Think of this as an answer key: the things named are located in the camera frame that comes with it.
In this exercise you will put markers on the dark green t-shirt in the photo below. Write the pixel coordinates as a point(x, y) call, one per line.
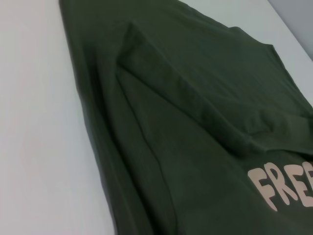
point(183, 110)

